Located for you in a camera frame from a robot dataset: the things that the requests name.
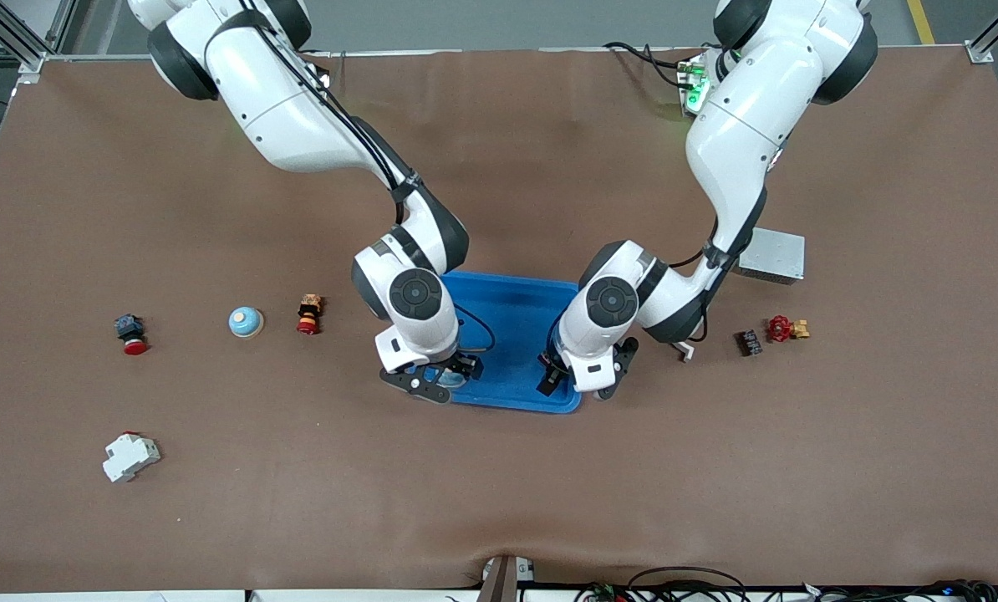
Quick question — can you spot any brass valve red handle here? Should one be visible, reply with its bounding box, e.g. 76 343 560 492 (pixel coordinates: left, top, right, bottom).
766 314 811 344

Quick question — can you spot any silver metal box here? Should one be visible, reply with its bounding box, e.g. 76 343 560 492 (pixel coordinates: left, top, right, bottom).
737 227 806 286

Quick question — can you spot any black cable bundle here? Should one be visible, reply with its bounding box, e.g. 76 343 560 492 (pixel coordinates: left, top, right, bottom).
573 566 998 602

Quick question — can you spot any black base cable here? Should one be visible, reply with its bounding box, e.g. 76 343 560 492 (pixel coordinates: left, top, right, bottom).
603 40 685 84

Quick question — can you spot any grey table edge bracket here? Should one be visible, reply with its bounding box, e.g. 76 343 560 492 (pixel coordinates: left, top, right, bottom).
477 554 536 602

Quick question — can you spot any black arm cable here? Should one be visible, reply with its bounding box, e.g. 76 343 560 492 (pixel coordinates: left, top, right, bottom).
668 192 771 344
240 0 496 355

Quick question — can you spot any red emergency stop yellow collar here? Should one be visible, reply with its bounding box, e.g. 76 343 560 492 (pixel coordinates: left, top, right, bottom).
297 293 325 336

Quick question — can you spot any brown table cover mat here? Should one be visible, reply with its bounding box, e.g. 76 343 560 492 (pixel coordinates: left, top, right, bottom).
0 46 998 594

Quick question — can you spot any blue plastic tray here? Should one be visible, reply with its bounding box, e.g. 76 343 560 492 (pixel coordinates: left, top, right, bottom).
415 269 585 415

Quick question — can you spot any red mushroom button blue base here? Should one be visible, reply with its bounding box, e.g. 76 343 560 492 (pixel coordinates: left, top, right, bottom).
115 314 149 356

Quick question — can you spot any white circuit breaker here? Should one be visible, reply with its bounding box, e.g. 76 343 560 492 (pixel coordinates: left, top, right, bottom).
102 432 162 484

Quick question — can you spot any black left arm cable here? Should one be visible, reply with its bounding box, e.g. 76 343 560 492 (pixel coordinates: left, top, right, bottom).
668 192 771 344

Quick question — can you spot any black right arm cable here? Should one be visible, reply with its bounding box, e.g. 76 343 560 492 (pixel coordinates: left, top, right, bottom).
240 0 496 355

